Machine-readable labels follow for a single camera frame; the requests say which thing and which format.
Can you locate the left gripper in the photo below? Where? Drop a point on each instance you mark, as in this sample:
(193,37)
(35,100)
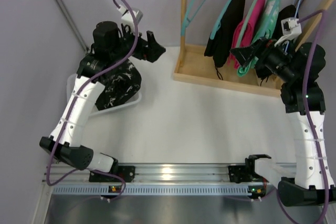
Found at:
(144,48)

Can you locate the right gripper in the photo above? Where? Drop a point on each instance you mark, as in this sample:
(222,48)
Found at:
(259,54)

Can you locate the black white patterned trousers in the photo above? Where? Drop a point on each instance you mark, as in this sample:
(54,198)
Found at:
(124,73)

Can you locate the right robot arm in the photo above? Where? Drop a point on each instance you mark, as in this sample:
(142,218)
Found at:
(311,184)

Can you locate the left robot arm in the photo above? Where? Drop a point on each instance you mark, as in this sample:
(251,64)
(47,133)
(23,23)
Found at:
(64,142)

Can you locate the black trousers on hanger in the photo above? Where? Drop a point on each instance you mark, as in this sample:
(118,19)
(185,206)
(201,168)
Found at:
(219,47)

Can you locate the pink trousers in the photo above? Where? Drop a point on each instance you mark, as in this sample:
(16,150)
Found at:
(236,12)

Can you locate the green white tie-dye trousers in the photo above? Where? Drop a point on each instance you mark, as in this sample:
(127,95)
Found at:
(262,21)

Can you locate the black trousers far right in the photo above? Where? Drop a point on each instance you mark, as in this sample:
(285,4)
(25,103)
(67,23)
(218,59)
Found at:
(288,11)

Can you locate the white perforated plastic basket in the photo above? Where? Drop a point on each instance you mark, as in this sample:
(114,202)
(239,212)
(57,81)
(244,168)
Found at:
(125,98)

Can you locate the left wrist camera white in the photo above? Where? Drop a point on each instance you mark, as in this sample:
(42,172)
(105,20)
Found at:
(126,16)

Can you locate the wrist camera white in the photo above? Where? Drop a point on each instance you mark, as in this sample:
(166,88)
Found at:
(291,29)
(126,16)

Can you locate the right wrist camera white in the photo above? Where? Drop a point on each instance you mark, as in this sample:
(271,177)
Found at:
(291,29)

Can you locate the aluminium rail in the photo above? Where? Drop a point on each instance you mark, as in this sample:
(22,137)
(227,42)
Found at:
(159,173)

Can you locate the perforated cable tray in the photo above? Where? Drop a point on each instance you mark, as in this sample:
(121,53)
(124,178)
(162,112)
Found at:
(161,190)

